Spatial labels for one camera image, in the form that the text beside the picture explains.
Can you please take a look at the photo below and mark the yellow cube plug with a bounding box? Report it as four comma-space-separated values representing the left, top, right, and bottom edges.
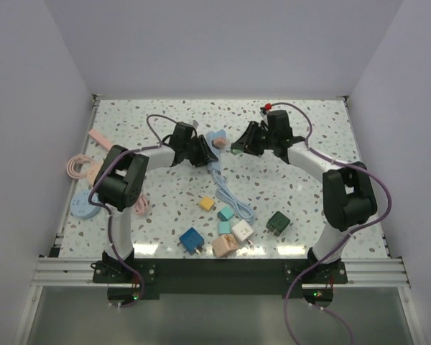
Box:
198, 196, 215, 212

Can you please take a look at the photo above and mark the teal cube plug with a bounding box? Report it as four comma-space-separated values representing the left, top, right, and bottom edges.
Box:
217, 206, 235, 221

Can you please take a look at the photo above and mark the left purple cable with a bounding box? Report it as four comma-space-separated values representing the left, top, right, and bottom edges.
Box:
88, 114, 180, 310

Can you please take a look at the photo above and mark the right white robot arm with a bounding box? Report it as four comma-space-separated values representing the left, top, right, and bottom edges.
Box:
231, 105, 378, 282

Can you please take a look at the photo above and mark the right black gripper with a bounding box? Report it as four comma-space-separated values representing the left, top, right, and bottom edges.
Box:
231, 121, 276, 157

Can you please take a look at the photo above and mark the orange cube plug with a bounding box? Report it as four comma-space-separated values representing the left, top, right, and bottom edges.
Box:
212, 137, 228, 150

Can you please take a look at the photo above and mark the blue cube plug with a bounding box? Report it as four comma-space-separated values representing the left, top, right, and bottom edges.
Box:
179, 227, 205, 255

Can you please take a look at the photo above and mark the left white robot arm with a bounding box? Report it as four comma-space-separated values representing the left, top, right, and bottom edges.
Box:
88, 122, 218, 282

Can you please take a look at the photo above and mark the blue round socket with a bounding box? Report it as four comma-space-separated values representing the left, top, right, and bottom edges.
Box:
70, 190, 100, 219

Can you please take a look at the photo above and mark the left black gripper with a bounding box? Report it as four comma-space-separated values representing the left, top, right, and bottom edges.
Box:
182, 134, 216, 167

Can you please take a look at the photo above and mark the dark green cube plug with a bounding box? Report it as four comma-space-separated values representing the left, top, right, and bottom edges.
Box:
266, 211, 290, 236

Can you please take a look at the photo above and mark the pink patterned cube plug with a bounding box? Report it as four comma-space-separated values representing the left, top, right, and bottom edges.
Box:
212, 234, 238, 258

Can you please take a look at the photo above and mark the blue strip cord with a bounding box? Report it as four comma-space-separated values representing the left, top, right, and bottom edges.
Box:
211, 171, 258, 225

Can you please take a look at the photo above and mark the pink strip cord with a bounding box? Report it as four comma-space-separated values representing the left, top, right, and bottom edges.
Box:
133, 192, 152, 217

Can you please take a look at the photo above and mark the pink power strip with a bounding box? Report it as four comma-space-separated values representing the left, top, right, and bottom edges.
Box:
88, 129, 113, 151

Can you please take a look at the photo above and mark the pink round socket cord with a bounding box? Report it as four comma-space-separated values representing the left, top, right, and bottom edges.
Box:
65, 153, 94, 180

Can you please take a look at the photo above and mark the white cube plug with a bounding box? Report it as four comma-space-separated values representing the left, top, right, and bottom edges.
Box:
231, 219, 254, 246

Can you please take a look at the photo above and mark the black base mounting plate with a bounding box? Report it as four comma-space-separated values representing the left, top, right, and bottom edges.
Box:
91, 259, 348, 303

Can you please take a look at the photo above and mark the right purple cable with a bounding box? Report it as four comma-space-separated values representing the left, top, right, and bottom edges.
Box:
269, 101, 394, 345

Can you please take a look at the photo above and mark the purple cable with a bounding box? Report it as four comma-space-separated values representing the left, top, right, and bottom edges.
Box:
269, 101, 394, 345
88, 114, 180, 310

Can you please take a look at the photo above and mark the blue power strip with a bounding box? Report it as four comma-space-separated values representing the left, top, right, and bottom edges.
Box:
205, 129, 226, 175

